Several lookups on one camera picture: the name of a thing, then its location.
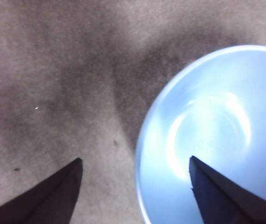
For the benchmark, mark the blue ribbed bowl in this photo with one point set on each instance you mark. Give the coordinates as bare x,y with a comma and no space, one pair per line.
217,81

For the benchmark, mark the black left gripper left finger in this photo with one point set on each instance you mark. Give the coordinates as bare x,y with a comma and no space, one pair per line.
44,203

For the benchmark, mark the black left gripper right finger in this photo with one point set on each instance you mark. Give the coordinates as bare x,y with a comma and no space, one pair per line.
221,200

